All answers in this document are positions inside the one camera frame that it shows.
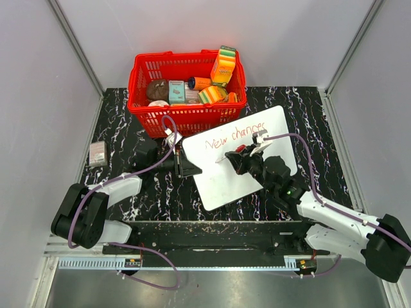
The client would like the red plastic shopping basket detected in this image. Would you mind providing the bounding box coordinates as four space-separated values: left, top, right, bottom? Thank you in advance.
127 49 247 138

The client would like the white round lid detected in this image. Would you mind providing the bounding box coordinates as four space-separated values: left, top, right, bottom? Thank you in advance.
148 100 169 107

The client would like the yellow green sponge pack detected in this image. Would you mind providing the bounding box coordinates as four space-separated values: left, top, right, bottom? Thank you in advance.
198 85 228 105

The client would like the orange blue can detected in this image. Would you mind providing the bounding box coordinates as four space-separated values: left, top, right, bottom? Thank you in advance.
188 77 212 91

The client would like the white whiteboard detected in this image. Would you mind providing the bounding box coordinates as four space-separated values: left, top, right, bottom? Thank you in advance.
182 106 288 211

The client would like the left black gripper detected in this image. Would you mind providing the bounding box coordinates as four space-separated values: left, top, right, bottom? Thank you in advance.
150 148 202 179

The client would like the teal small box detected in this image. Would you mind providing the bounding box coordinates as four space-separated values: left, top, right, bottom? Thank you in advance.
168 80 186 105

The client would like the orange snack packet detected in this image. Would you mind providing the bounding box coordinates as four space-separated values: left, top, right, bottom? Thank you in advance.
224 92 238 103

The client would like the orange juice carton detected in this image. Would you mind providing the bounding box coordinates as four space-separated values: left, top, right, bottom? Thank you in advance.
210 46 236 87

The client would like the red capped whiteboard marker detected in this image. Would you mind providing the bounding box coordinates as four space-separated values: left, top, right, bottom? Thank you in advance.
215 144 247 163

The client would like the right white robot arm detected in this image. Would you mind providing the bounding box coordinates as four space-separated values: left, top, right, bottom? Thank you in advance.
225 145 410 283

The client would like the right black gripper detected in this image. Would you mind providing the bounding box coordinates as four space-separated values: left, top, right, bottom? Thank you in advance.
227 144 275 193

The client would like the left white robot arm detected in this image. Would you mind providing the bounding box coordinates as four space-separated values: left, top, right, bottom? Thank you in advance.
51 140 202 254

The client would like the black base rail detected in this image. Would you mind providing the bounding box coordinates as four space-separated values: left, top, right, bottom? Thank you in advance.
102 220 338 269

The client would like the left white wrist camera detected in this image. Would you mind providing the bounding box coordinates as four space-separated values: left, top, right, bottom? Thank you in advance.
165 128 182 148

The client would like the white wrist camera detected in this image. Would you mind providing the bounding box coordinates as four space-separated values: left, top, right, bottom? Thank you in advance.
165 128 182 148
250 130 273 157

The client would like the brown chocolate muffin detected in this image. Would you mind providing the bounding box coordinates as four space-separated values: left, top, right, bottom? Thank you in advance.
146 79 169 101

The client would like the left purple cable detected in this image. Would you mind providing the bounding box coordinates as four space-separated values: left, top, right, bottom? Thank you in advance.
67 115 182 290

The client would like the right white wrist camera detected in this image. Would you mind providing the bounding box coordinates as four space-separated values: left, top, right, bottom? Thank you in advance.
250 130 273 157

